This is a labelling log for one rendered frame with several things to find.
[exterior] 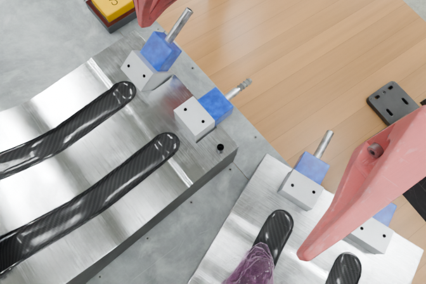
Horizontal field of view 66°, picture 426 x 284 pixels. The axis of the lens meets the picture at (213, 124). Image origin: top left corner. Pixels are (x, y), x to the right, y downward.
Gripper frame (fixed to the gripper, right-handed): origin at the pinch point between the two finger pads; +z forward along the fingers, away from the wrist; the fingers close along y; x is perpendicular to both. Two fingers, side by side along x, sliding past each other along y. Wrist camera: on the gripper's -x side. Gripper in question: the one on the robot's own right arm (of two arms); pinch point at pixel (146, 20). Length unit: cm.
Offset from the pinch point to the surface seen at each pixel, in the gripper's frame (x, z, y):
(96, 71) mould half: -0.6, 14.4, -6.0
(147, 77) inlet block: 1.6, 8.6, 2.0
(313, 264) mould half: 7.0, 13.9, 36.4
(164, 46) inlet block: 4.4, 4.6, 0.7
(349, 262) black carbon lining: 10.9, 12.1, 39.6
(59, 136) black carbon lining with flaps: -8.9, 20.2, -0.7
